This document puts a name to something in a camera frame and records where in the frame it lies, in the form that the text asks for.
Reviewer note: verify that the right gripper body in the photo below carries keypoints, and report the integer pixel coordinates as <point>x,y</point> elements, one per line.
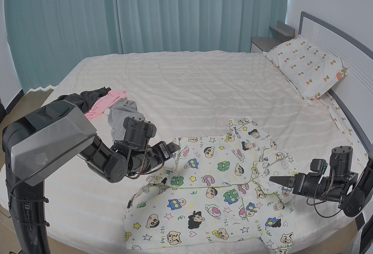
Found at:
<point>306,185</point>

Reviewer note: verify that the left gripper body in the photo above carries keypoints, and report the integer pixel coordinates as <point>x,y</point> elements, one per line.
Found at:
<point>154,156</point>

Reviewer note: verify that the white printed pyjama top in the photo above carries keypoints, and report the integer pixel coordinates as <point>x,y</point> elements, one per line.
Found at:
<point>218,188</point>

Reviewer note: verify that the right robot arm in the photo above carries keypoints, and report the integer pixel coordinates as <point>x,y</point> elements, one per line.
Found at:
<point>355,197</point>

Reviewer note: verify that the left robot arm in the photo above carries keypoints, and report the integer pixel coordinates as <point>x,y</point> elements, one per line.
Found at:
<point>52,136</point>

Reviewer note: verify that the light grey knit garment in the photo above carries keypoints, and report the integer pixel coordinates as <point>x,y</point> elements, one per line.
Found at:
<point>122,114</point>

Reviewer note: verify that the pink garment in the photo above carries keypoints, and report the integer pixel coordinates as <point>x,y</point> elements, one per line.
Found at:
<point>102,105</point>

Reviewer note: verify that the bed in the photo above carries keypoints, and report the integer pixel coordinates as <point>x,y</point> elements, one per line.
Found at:
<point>204,86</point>

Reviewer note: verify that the black garment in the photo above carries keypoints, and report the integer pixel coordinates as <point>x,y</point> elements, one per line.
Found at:
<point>90,98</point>

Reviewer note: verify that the white printed pillow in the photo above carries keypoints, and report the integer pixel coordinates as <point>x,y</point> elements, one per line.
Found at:
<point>309,69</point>

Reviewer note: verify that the grey bedside table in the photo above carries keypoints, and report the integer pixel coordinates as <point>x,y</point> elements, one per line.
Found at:
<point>262,43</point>

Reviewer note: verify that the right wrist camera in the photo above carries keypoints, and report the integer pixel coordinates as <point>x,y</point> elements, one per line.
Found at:
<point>318,166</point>

